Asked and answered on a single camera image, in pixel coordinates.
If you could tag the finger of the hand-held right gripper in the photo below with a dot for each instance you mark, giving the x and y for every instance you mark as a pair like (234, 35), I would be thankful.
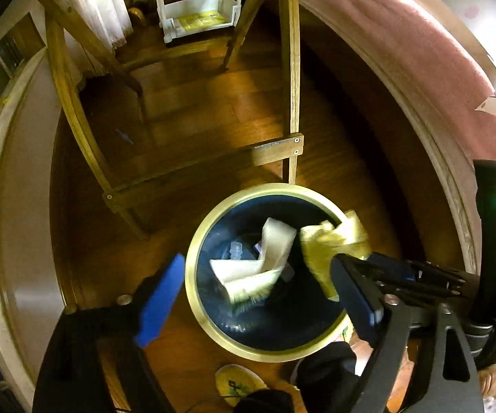
(429, 290)
(392, 264)

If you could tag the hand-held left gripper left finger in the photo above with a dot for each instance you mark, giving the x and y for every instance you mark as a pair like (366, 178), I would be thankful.
(162, 301)

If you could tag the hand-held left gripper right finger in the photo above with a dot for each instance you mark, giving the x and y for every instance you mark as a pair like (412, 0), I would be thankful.
(362, 309)

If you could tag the yellowish paper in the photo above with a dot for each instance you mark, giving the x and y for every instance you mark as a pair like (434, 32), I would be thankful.
(330, 241)

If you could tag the dark blue yellow-rimmed trash bin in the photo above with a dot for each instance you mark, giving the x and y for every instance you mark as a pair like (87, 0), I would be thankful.
(274, 325)

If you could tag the yellow slipper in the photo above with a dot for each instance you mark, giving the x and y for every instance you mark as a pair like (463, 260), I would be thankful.
(235, 380)
(347, 331)

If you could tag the person's black trouser leg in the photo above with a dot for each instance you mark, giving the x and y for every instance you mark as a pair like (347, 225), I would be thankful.
(325, 374)

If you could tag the beige bed base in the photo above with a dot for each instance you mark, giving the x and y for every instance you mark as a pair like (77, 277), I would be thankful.
(446, 172)

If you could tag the pink blanket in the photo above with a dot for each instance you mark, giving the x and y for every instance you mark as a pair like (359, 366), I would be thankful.
(403, 30)

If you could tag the yellow printed sheet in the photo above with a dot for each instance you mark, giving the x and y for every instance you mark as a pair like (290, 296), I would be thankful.
(200, 20)

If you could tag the brown round object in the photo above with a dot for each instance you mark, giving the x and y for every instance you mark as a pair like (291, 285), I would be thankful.
(137, 16)

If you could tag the white plastic shelf cart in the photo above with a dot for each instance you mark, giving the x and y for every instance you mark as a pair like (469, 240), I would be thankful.
(230, 8)

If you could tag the white curtain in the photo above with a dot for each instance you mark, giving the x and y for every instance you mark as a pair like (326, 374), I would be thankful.
(97, 4)

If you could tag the wooden table frame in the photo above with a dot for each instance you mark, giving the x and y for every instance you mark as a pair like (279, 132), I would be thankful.
(291, 73)

